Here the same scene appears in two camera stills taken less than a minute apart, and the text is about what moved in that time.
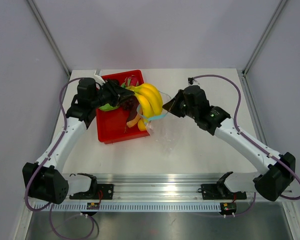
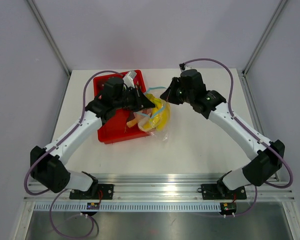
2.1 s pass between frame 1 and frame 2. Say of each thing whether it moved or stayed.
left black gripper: moved
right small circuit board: stayed
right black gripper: moved
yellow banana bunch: moved
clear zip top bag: moved
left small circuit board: stayed
